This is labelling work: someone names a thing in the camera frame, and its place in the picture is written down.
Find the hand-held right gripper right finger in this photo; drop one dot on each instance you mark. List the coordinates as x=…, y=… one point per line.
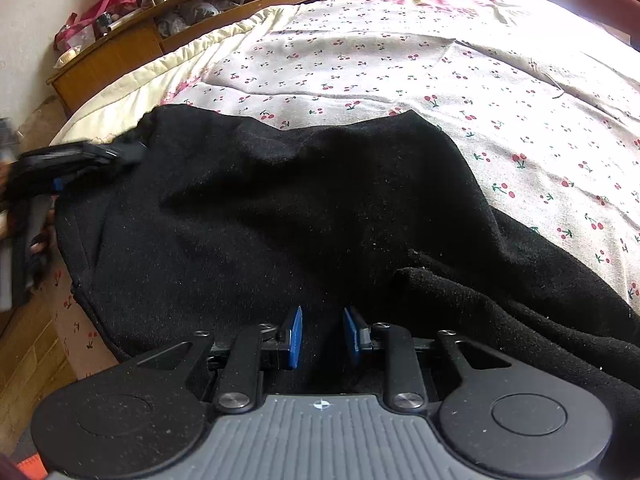
x=352, y=335

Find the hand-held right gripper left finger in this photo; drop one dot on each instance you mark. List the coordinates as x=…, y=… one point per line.
x=295, y=335

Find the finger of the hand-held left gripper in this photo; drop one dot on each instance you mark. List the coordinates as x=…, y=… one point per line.
x=75, y=175
x=112, y=152

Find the black pants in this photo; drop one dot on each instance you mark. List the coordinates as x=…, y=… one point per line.
x=280, y=220

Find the person's left hand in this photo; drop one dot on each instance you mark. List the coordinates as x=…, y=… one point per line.
x=41, y=245

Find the wooden cabinet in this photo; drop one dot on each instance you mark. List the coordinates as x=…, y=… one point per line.
x=130, y=50

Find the grey white shoe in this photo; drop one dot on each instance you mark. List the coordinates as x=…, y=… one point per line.
x=205, y=9
x=170, y=24

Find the cherry print quilt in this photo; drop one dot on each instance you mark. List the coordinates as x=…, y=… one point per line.
x=375, y=70

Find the maroon sofa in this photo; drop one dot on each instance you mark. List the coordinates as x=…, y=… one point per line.
x=610, y=0

